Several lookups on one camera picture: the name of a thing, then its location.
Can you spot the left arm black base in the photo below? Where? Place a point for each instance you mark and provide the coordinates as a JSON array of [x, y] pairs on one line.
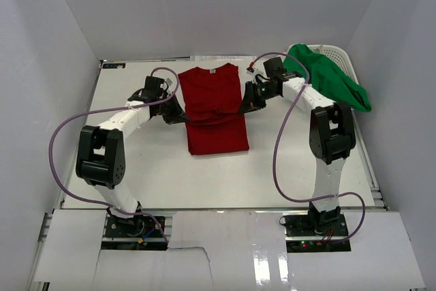
[[139, 233]]

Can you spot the green t shirt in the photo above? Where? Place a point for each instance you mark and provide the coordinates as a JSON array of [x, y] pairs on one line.
[[300, 55]]

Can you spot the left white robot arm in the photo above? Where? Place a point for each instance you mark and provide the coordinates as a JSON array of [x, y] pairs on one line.
[[101, 150]]

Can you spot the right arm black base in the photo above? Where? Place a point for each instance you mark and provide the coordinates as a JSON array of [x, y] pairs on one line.
[[302, 237]]

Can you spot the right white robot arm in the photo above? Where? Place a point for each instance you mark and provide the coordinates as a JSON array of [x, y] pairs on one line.
[[331, 131]]

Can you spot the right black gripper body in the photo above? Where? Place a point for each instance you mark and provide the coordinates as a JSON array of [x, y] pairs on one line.
[[254, 93]]

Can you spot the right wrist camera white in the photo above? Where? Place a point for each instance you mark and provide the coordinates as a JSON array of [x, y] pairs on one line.
[[257, 76]]

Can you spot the red t shirt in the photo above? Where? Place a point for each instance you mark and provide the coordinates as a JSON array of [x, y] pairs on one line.
[[212, 98]]

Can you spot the white plastic laundry basket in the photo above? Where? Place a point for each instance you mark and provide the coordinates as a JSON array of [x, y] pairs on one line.
[[333, 76]]

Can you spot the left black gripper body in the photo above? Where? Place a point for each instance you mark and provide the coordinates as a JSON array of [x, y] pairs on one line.
[[166, 109]]

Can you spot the black label sticker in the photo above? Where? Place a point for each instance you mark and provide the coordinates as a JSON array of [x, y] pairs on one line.
[[113, 66]]

